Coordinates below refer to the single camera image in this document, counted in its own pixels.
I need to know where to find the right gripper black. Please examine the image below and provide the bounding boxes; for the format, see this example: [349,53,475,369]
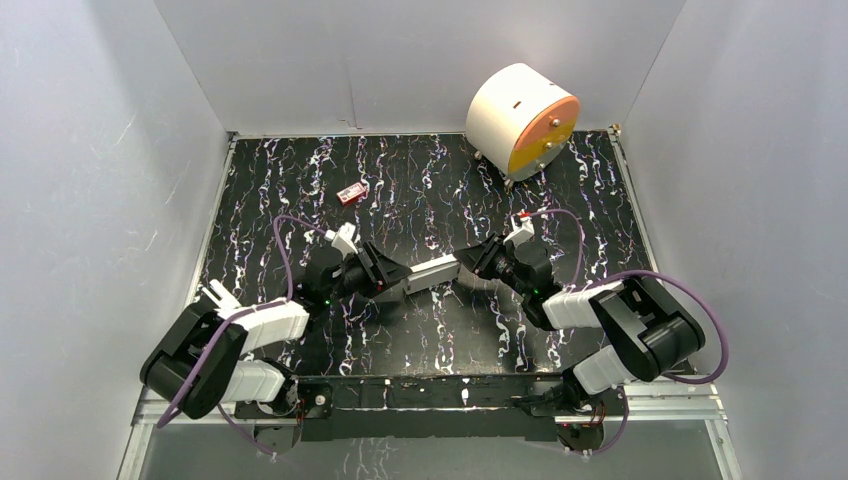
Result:
[454,232,530,299]

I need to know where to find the white cardboard box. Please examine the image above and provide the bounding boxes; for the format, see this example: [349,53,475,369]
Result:
[387,255,461,300]

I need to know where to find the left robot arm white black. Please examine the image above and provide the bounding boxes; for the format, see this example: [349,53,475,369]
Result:
[139,242,413,427]

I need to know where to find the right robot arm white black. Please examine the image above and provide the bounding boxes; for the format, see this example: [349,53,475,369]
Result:
[454,235,706,414]

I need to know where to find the small red white packet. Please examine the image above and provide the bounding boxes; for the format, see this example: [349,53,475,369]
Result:
[336,182,369,205]

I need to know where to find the white cylindrical drum orange face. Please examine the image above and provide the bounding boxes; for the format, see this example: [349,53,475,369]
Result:
[465,63,581,184]

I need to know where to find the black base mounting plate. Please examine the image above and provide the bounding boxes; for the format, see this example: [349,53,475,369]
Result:
[236,373,626,453]

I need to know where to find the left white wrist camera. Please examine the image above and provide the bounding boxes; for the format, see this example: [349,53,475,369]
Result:
[324,222,358,259]

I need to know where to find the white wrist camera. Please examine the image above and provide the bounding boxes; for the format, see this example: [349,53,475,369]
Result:
[324,222,358,259]
[504,212,535,246]

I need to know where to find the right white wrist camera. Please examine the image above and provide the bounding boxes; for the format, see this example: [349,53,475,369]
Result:
[504,212,535,246]

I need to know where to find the small white plastic bracket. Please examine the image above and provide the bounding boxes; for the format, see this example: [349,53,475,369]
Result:
[200,279,243,312]

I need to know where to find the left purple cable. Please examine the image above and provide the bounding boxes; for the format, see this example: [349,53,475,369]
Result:
[155,213,333,458]

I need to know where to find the purple cable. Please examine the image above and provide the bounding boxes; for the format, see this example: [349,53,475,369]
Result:
[529,208,730,458]
[155,213,333,458]

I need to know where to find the aluminium frame rail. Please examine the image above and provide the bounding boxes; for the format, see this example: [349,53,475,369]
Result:
[117,380,743,479]

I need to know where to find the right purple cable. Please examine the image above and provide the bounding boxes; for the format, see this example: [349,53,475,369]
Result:
[529,208,730,458]

